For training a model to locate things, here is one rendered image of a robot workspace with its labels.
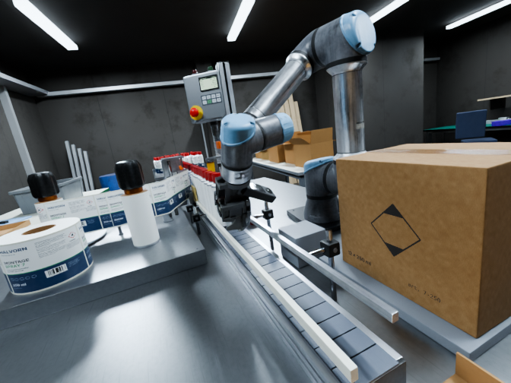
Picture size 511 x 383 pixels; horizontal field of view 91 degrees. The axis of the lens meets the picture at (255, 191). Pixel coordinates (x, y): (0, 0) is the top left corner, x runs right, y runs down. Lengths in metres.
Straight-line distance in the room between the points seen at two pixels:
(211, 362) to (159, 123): 5.31
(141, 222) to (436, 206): 0.81
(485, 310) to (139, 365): 0.58
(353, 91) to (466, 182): 0.47
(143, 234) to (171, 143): 4.74
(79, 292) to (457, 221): 0.85
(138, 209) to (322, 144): 2.05
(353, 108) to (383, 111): 5.50
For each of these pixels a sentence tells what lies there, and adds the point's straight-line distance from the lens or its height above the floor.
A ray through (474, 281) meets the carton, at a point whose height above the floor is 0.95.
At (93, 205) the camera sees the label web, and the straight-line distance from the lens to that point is 1.17.
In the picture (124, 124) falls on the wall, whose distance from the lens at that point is 5.73.
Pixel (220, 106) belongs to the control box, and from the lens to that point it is 1.11.
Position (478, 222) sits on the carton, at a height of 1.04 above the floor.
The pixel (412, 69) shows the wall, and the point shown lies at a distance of 6.93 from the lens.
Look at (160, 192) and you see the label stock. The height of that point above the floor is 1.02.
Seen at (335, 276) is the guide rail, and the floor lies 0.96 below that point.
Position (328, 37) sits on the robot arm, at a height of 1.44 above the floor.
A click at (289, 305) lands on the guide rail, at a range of 0.48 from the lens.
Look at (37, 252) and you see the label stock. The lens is 0.88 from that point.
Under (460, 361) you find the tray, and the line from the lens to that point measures 0.51.
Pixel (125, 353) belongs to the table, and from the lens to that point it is 0.63.
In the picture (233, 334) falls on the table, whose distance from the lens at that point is 0.57.
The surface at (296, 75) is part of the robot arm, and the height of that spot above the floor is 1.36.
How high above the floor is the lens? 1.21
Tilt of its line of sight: 13 degrees down
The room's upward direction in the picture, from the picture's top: 8 degrees counter-clockwise
